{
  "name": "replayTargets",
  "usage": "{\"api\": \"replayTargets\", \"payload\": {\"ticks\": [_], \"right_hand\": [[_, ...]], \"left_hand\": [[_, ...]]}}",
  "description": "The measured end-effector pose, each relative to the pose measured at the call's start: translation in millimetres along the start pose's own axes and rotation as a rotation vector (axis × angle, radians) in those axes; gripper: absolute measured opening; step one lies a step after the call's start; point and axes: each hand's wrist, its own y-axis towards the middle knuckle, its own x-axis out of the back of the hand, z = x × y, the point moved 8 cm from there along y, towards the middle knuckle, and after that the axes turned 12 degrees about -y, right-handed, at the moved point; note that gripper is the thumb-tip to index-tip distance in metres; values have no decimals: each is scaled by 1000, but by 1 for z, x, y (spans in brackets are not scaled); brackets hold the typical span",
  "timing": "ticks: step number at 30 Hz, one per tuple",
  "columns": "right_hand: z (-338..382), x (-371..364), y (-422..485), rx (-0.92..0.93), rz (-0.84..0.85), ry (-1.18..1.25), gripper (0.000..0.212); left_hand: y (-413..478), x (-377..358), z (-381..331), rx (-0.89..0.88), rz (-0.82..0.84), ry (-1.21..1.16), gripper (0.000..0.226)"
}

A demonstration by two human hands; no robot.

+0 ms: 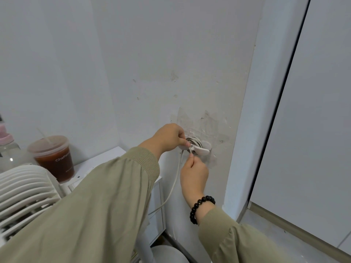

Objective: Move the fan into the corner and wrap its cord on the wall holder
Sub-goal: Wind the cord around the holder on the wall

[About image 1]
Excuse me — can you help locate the black bead bracelet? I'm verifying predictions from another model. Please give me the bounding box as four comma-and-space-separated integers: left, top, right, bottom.
189, 195, 216, 225

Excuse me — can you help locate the cup of brown drink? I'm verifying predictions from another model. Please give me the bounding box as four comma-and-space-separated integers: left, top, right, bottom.
27, 128, 75, 183

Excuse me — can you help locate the person's left forearm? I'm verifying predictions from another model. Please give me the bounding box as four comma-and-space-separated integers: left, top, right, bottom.
0, 141, 161, 263

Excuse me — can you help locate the white fan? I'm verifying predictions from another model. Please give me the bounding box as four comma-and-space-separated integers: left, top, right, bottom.
0, 164, 190, 263

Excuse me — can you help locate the person's right forearm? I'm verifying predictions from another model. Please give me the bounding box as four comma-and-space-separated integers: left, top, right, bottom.
196, 201, 302, 263

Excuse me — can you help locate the person's left hand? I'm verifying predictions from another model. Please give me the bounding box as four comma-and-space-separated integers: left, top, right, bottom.
149, 123, 192, 159

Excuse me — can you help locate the white nightstand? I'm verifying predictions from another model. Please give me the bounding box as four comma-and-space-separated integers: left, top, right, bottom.
74, 146, 166, 263

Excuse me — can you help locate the clear bottle with pink cap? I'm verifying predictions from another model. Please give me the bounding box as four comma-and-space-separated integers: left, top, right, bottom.
0, 123, 38, 173

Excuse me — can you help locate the white wall hook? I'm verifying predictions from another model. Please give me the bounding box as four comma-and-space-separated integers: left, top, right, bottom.
180, 135, 212, 156

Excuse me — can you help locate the white power cable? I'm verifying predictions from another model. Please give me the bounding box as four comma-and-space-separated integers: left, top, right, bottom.
148, 135, 203, 216

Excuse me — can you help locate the person's right hand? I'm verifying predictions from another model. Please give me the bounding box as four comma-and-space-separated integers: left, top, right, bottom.
180, 153, 210, 209

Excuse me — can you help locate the white wardrobe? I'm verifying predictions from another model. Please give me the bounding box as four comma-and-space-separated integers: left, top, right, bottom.
248, 0, 351, 255

